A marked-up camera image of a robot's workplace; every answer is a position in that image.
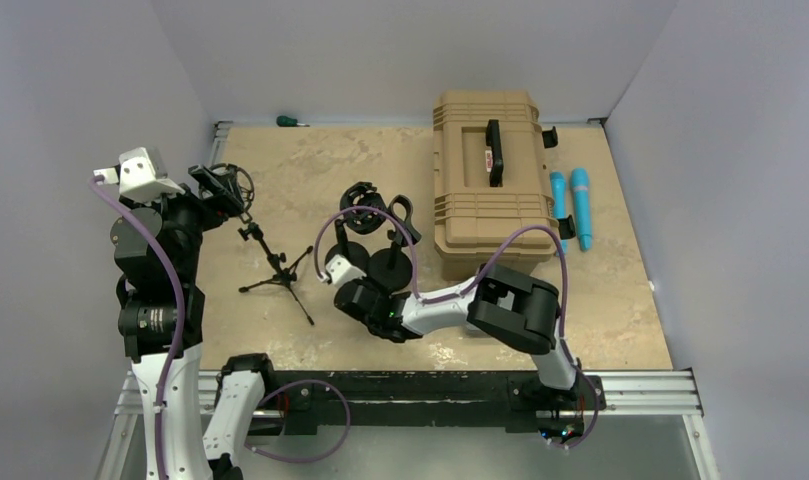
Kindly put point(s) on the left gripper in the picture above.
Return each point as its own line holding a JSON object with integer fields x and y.
{"x": 214, "y": 210}

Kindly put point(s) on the tripod stand with shock mount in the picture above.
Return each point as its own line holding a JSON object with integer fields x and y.
{"x": 271, "y": 265}

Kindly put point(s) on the round base shock mount stand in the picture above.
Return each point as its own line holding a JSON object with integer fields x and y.
{"x": 361, "y": 221}

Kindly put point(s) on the round base clip stand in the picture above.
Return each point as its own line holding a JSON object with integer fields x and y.
{"x": 390, "y": 267}

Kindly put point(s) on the tan tool case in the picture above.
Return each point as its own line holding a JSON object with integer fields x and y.
{"x": 491, "y": 180}

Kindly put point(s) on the blue microphone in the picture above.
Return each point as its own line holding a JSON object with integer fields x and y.
{"x": 580, "y": 184}
{"x": 559, "y": 188}

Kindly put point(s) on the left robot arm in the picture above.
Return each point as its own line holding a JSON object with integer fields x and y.
{"x": 157, "y": 242}

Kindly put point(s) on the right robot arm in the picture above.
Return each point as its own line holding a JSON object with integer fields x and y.
{"x": 519, "y": 311}

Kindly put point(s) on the green object at wall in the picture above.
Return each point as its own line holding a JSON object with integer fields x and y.
{"x": 285, "y": 121}

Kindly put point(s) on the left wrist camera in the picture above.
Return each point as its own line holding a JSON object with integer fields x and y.
{"x": 140, "y": 176}

